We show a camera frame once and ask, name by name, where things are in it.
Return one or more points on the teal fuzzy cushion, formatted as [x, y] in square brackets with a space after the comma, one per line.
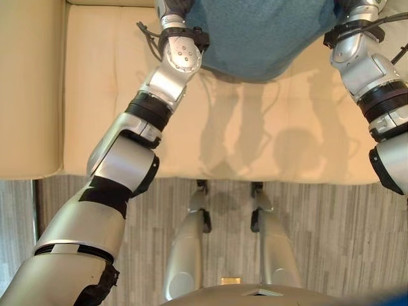
[255, 38]

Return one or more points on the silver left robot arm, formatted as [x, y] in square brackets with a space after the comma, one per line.
[111, 165]

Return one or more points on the left five-finger robot hand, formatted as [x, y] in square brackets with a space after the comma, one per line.
[173, 20]

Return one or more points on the cream leather sofa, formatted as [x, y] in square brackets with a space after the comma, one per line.
[105, 79]

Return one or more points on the silver right robot leg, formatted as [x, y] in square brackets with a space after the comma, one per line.
[275, 248]

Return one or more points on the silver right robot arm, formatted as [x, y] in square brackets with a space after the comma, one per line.
[360, 70]

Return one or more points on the silver robot torso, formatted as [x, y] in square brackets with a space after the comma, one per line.
[223, 296]

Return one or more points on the right five-finger robot hand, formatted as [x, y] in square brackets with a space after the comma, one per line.
[366, 9]

